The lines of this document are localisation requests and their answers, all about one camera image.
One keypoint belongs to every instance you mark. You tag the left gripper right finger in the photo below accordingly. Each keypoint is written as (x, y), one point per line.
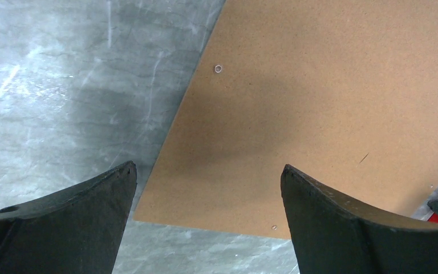
(332, 232)

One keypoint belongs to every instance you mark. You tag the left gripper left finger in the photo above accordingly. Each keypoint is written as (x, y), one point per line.
(75, 230)

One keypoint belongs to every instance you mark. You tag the brown backing board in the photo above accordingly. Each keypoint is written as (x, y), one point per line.
(345, 91)

